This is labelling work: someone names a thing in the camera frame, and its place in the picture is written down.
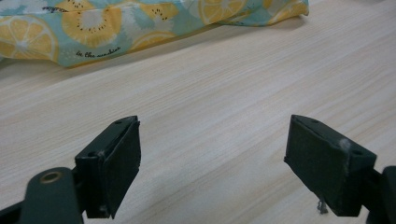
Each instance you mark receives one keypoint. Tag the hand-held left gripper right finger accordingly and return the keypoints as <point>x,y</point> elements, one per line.
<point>323,168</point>

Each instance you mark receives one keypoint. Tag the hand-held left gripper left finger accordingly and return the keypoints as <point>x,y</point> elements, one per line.
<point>115,168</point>

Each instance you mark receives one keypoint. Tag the lemon print cloth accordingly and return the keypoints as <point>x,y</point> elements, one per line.
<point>93,28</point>

